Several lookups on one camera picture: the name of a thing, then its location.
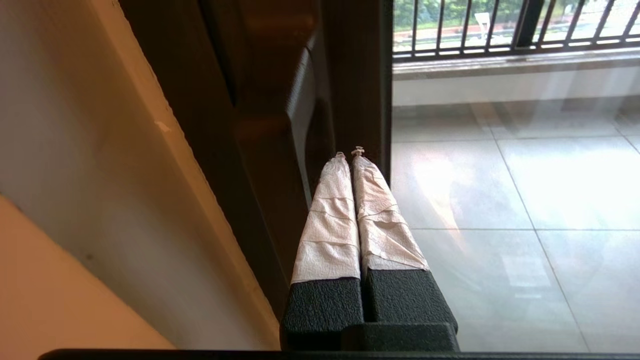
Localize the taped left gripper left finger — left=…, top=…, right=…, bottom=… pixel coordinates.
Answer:
left=280, top=151, right=364, bottom=351

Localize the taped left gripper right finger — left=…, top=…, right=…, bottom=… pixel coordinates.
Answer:
left=344, top=146, right=460, bottom=352

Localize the dark framed sliding glass door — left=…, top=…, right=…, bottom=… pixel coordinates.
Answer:
left=200, top=0, right=640, bottom=353

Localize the black metal balcony railing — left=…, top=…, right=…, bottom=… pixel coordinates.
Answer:
left=392, top=0, right=640, bottom=62

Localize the grey stone window sill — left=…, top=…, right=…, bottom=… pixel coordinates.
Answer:
left=392, top=47, right=640, bottom=81

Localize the dark window frame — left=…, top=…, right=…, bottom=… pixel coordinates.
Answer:
left=515, top=0, right=545, bottom=48

